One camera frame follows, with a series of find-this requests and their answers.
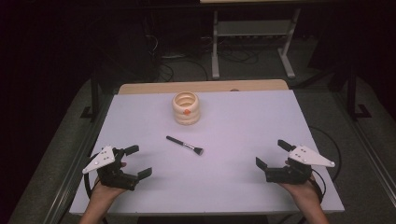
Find black metal stand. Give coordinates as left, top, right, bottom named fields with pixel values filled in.
left=79, top=70, right=101, bottom=123
left=346, top=65, right=373, bottom=121

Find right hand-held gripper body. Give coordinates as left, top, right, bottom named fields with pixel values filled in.
left=264, top=145, right=336, bottom=185

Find wooden table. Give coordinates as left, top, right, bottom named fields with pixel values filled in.
left=118, top=78, right=290, bottom=95

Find black floor cables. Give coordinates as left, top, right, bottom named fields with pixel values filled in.
left=155, top=34, right=262, bottom=83

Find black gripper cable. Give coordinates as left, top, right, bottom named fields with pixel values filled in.
left=307, top=125, right=343, bottom=203
left=83, top=153, right=104, bottom=200

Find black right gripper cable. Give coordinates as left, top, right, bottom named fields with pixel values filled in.
left=307, top=125, right=343, bottom=203

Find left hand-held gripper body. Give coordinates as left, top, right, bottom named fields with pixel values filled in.
left=81, top=145, right=140, bottom=191

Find person's left hand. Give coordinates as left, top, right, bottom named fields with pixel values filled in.
left=90, top=161, right=129, bottom=203

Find person's right hand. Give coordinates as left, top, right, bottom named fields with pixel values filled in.
left=277, top=160, right=322, bottom=207

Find metal floor rail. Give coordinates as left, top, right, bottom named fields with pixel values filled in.
left=43, top=92, right=114, bottom=224
left=332, top=91, right=396, bottom=198

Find cream ribbed brush holder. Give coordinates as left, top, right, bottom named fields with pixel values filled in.
left=171, top=91, right=201, bottom=126

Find white metal desk frame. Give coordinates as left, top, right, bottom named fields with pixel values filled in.
left=210, top=8, right=302, bottom=80

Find white table board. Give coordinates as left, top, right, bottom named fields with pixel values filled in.
left=68, top=90, right=346, bottom=217

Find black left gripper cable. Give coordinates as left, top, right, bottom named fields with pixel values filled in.
left=83, top=153, right=104, bottom=200

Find black makeup brush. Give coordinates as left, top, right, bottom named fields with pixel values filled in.
left=165, top=135, right=205, bottom=156

